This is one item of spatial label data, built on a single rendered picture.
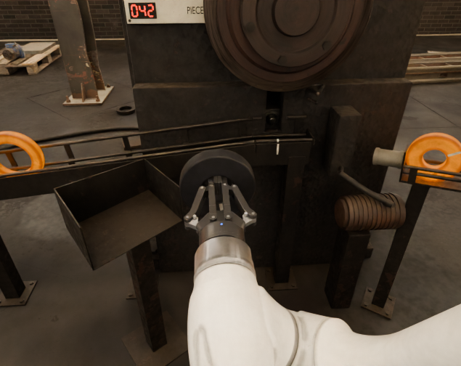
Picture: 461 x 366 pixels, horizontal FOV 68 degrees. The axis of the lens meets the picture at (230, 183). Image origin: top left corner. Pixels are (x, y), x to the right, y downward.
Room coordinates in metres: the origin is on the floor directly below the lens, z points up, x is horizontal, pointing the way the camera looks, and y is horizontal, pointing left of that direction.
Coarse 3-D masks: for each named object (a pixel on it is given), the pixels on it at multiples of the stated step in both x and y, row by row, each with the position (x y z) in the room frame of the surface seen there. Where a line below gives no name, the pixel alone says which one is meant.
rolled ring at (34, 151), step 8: (0, 136) 1.00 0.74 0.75; (8, 136) 1.00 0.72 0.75; (16, 136) 1.01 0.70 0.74; (24, 136) 1.03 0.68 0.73; (0, 144) 1.00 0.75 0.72; (16, 144) 1.00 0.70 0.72; (24, 144) 1.01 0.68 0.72; (32, 144) 1.02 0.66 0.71; (32, 152) 1.01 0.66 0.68; (40, 152) 1.02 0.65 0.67; (32, 160) 1.01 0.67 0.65; (40, 160) 1.01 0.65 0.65; (0, 168) 1.00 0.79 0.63; (8, 168) 1.02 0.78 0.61; (32, 168) 1.01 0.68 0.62; (8, 176) 1.00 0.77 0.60
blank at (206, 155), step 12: (204, 156) 0.58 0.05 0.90; (216, 156) 0.57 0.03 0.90; (228, 156) 0.58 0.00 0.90; (240, 156) 0.60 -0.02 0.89; (192, 168) 0.57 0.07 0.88; (204, 168) 0.57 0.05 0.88; (216, 168) 0.57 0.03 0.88; (228, 168) 0.57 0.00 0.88; (240, 168) 0.58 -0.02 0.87; (180, 180) 0.57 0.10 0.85; (192, 180) 0.57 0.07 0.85; (204, 180) 0.57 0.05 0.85; (240, 180) 0.58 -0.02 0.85; (252, 180) 0.58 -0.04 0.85; (180, 192) 0.57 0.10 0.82; (192, 192) 0.57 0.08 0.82; (252, 192) 0.58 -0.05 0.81; (204, 204) 0.58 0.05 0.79; (216, 204) 0.58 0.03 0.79
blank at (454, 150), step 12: (420, 144) 0.94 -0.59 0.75; (432, 144) 0.93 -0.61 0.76; (444, 144) 0.91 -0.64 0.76; (456, 144) 0.90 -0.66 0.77; (408, 156) 0.95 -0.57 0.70; (420, 156) 0.94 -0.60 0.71; (456, 156) 0.89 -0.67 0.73; (444, 168) 0.90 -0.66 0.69; (456, 168) 0.89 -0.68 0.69; (432, 180) 0.91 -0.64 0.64; (444, 180) 0.89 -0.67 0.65
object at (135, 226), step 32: (64, 192) 0.75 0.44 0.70; (96, 192) 0.80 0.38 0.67; (128, 192) 0.86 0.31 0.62; (160, 192) 0.83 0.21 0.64; (96, 224) 0.74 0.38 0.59; (128, 224) 0.74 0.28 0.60; (160, 224) 0.73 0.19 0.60; (96, 256) 0.62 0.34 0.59; (128, 256) 0.74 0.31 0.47; (160, 320) 0.74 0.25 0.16; (128, 352) 0.71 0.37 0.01; (160, 352) 0.71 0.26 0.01
